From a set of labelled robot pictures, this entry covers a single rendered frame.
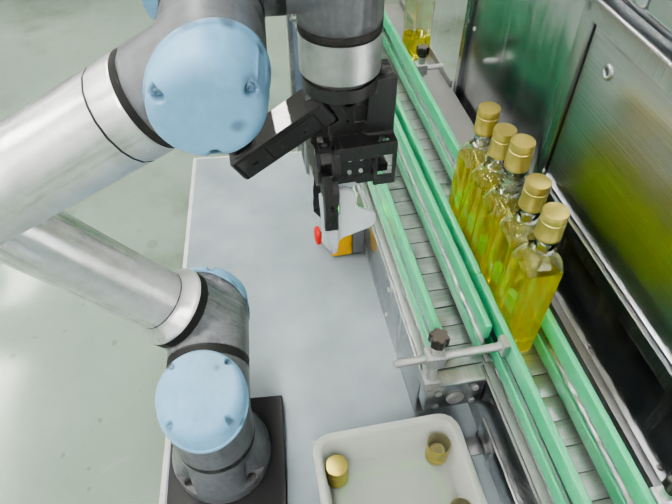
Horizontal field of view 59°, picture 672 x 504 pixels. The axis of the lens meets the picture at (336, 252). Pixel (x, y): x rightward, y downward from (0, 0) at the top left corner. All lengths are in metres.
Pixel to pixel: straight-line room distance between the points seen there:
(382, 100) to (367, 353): 0.62
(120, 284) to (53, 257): 0.09
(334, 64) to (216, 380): 0.44
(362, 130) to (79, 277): 0.38
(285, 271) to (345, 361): 0.25
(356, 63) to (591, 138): 0.51
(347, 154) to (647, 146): 0.42
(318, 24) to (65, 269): 0.42
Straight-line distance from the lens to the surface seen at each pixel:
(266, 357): 1.10
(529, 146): 0.84
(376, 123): 0.59
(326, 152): 0.58
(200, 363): 0.80
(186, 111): 0.37
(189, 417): 0.78
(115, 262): 0.77
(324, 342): 1.11
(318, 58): 0.52
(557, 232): 0.79
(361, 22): 0.51
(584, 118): 0.96
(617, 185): 0.91
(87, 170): 0.44
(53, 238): 0.74
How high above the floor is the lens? 1.67
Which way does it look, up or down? 47 degrees down
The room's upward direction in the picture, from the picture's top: straight up
